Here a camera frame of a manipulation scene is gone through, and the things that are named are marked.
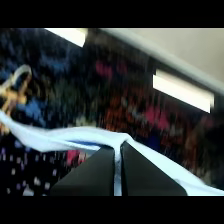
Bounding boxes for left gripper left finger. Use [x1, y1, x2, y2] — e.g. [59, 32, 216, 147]
[49, 145, 116, 197]

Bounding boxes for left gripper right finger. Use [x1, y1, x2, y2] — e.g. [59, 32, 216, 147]
[120, 140, 188, 197]

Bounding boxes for white garment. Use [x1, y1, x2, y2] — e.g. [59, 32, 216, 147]
[0, 110, 224, 197]

